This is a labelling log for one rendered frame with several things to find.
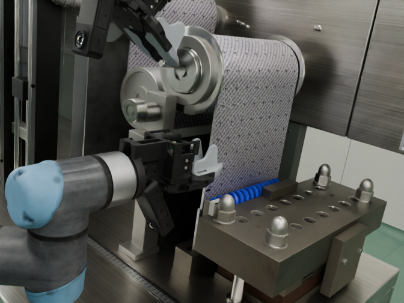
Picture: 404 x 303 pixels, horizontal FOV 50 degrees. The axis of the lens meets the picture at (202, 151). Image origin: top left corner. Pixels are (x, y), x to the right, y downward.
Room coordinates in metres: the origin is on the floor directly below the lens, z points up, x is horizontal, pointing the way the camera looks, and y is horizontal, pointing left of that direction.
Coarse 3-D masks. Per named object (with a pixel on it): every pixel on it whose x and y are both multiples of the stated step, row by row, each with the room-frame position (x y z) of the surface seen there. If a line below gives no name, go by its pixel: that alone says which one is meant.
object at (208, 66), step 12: (192, 36) 0.73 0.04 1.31; (192, 48) 0.72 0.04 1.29; (204, 48) 0.71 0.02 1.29; (204, 60) 0.70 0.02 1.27; (204, 72) 0.70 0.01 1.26; (168, 84) 0.75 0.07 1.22; (204, 84) 0.70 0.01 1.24; (180, 96) 0.73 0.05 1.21; (192, 96) 0.71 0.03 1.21; (204, 96) 0.70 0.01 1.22
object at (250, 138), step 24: (216, 120) 0.71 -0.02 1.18; (240, 120) 0.76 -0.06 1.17; (264, 120) 0.81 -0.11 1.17; (288, 120) 0.88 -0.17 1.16; (216, 144) 0.72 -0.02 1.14; (240, 144) 0.77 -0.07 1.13; (264, 144) 0.83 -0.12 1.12; (240, 168) 0.78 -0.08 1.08; (264, 168) 0.84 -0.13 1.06; (216, 192) 0.73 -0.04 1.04
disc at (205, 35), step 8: (192, 32) 0.74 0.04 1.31; (200, 32) 0.73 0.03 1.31; (208, 32) 0.72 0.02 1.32; (208, 40) 0.72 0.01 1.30; (216, 48) 0.70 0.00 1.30; (216, 56) 0.70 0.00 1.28; (216, 64) 0.70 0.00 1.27; (216, 72) 0.70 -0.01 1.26; (216, 80) 0.70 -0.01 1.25; (216, 88) 0.69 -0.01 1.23; (208, 96) 0.71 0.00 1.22; (216, 96) 0.69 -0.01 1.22; (176, 104) 0.75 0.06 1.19; (200, 104) 0.71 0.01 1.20; (208, 104) 0.70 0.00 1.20; (184, 112) 0.74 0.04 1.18; (192, 112) 0.72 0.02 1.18; (200, 112) 0.71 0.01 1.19
